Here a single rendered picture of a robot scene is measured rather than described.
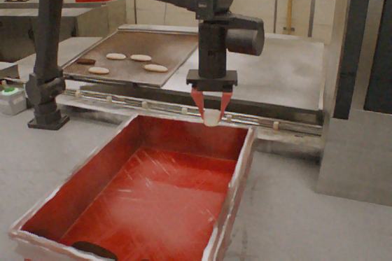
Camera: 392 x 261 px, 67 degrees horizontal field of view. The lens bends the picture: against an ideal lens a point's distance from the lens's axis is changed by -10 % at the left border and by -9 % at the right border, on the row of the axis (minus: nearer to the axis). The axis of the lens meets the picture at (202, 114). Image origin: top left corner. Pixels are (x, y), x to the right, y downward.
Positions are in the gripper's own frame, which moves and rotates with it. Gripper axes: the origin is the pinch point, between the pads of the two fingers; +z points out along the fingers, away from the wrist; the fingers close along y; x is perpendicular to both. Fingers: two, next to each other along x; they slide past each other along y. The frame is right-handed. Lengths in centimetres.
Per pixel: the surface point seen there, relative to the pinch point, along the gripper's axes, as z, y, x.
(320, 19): 28, 121, 343
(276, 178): 15.9, 15.7, -0.4
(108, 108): 11.8, -34.2, 27.3
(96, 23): 33, -154, 317
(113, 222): 15.5, -18.5, -18.5
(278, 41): 1, 26, 78
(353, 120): -3.2, 28.2, -7.3
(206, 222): 15.5, -0.1, -16.6
